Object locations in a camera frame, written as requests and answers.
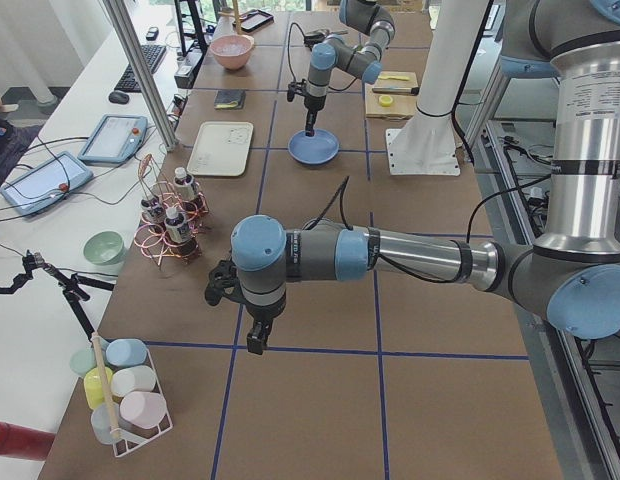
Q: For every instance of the wooden cutting board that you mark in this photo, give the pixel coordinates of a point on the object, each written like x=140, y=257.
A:
x=393, y=95

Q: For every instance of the light blue cup in rack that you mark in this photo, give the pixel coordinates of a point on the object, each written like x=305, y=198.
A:
x=100, y=423

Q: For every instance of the aluminium frame post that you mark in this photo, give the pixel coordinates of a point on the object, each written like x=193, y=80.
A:
x=124, y=28

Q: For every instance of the tea bottle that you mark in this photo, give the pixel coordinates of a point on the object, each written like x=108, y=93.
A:
x=186, y=188
x=178, y=230
x=153, y=209

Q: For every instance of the tea bottle right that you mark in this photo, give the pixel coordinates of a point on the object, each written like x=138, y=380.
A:
x=186, y=188

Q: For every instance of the grey folded cloth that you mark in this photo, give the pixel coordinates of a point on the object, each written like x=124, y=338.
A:
x=229, y=99

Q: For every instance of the green bowl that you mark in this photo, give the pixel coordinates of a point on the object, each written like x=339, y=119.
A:
x=105, y=248

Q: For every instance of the blue plate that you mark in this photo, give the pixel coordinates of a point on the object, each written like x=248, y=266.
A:
x=318, y=149

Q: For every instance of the cream bear tray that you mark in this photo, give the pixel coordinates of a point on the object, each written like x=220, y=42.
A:
x=221, y=149

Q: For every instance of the red bottle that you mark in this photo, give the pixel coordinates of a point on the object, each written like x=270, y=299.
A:
x=24, y=443

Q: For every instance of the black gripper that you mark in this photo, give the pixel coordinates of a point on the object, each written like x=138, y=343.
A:
x=264, y=311
x=314, y=103

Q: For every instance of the white cup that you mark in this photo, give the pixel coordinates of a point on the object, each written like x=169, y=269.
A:
x=137, y=378

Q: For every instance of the pink bowl of ice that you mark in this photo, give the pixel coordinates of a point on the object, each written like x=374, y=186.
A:
x=232, y=51

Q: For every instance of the green cup in rack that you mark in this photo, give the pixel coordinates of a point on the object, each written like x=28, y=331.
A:
x=83, y=361

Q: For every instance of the tea bottle left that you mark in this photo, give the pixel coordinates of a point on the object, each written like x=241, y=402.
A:
x=153, y=209

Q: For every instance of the blue teach pendant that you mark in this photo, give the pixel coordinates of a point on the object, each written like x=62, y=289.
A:
x=115, y=139
x=46, y=184

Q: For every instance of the steel muddler black cap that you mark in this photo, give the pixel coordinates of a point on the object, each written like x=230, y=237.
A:
x=410, y=91

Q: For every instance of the black computer mouse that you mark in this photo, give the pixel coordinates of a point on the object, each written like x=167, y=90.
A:
x=118, y=97

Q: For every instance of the yellow cup in rack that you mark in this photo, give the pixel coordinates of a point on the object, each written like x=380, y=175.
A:
x=93, y=389

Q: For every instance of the half lemon slice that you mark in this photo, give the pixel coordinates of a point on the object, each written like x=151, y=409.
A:
x=385, y=100

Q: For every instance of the tea bottle front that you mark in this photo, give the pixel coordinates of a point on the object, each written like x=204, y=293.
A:
x=178, y=230

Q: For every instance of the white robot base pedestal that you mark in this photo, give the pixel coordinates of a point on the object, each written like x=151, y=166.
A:
x=426, y=145

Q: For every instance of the yellow plastic knife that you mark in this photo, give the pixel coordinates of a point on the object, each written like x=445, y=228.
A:
x=403, y=78

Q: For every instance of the pink cup in rack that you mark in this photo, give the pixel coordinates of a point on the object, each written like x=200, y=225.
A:
x=143, y=409

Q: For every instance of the blue teach pendant far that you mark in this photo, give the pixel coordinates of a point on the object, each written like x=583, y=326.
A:
x=115, y=139

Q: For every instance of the copper wire bottle rack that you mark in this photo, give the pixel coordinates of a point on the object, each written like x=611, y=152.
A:
x=152, y=239

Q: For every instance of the white wire cup rack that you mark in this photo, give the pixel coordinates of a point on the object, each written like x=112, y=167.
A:
x=130, y=438

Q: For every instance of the blue teach pendant near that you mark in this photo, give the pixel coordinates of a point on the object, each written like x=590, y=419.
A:
x=46, y=184

